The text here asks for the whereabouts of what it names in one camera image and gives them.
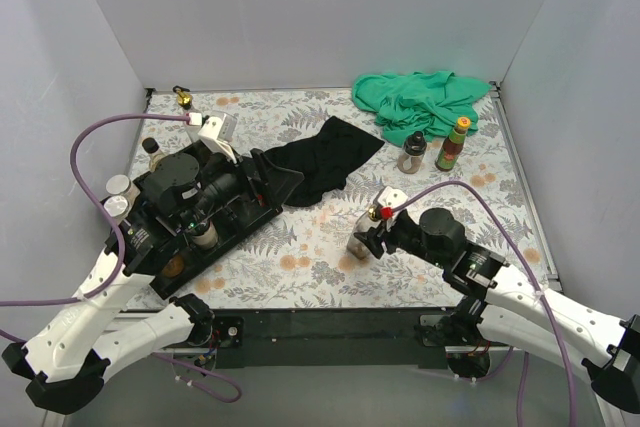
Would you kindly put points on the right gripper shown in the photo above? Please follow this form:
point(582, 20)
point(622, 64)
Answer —
point(378, 235)

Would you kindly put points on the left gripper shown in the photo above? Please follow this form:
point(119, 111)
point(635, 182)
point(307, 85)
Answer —
point(248, 179)

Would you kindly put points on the white spice jar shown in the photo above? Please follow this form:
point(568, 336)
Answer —
point(204, 235)

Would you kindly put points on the gold spout glass bottle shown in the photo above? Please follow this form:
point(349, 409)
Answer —
point(184, 100)

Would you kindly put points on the dark soy sauce bottle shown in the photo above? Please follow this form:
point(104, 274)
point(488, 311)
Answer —
point(154, 151)

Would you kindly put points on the blue label spice jar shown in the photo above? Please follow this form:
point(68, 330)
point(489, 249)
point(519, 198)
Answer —
point(121, 185)

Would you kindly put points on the silver lid spice jar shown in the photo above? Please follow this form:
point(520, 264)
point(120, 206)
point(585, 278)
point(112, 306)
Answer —
point(117, 207)

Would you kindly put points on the tall gold spout bottle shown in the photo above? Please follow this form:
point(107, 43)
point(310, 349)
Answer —
point(369, 220)

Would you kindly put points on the pink cap spice bottle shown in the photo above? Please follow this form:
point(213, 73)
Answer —
point(174, 267)

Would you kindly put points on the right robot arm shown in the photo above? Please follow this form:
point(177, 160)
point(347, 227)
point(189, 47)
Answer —
point(602, 349)

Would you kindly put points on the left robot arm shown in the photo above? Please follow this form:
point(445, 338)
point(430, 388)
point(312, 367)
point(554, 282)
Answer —
point(114, 321)

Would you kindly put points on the black cloth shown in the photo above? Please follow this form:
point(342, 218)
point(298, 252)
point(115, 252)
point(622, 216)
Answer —
point(325, 159)

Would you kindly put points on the black cap spice jar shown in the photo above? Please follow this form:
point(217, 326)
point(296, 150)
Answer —
point(413, 150)

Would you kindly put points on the rear yellow cap sauce bottle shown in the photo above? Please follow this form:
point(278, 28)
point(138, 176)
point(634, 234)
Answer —
point(453, 145)

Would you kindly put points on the black compartment tray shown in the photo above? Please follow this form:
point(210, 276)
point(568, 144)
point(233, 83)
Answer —
point(188, 187)

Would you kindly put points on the green cloth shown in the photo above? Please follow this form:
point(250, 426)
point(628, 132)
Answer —
point(429, 103)

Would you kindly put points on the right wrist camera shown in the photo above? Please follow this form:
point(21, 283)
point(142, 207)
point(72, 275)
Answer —
point(386, 201)

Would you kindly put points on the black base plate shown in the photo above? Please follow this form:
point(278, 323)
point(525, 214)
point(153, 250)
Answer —
point(427, 338)

